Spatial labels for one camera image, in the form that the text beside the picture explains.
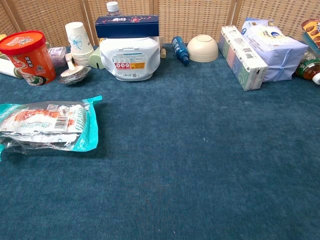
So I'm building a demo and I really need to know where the teal transparent snack bag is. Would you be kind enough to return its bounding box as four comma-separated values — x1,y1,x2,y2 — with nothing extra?
0,94,103,162

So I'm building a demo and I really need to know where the blue felt table cover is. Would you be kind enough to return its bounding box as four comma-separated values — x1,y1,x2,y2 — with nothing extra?
0,43,320,240

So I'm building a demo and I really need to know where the white detergent jug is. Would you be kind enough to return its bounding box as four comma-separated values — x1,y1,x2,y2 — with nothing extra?
99,36,161,82

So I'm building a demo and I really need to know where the blue spray bottle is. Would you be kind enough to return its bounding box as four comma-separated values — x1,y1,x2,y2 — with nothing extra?
171,36,190,67

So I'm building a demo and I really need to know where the beige bowl upside down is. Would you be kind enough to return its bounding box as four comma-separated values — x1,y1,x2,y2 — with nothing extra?
186,34,219,63

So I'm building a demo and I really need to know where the pale green holder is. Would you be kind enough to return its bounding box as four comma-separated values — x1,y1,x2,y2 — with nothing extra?
89,46,106,70

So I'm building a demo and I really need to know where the navy blue rectangular box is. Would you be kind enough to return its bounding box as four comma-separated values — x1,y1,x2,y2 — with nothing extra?
94,14,160,40

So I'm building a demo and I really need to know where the long white tissue box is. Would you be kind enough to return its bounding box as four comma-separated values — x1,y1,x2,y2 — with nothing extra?
218,25,269,92

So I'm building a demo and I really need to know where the wicker folding screen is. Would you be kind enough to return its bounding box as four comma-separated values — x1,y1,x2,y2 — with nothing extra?
0,0,320,48

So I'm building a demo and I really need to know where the white spoon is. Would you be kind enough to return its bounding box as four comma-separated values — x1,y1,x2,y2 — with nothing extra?
59,52,85,78

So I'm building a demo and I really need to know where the small purple plastic box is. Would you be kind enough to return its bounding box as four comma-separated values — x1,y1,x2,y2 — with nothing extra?
48,46,67,68

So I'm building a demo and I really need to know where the clear water bottle white cap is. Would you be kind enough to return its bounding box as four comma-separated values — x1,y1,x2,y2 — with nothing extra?
106,1,123,18

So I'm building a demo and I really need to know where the white blue tissue pack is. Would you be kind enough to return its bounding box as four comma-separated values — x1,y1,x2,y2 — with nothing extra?
241,17,310,83

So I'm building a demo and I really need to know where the red instant noodle cup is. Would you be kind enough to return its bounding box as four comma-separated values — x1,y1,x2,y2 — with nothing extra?
0,30,57,87

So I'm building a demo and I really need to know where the green tea bottle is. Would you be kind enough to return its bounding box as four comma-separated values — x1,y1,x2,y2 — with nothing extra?
295,51,320,86

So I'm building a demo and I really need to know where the Hello Panda biscuit box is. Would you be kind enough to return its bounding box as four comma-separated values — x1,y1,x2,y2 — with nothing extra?
301,18,320,48

